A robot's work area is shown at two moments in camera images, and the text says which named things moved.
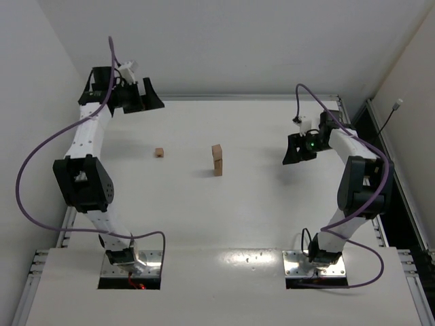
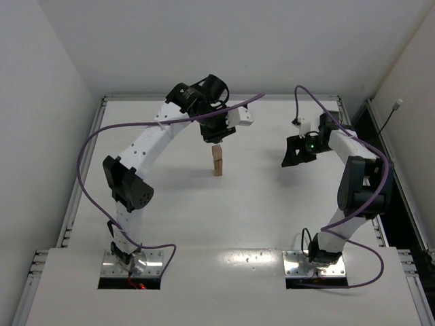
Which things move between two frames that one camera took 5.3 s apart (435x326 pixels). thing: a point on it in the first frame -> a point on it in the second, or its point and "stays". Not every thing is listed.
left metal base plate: [153, 259] stays
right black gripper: [300, 148] stays
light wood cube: [217, 152] stays
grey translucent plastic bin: [337, 114] stays
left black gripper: [134, 98] -> [217, 133]
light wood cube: [159, 153] -> [217, 149]
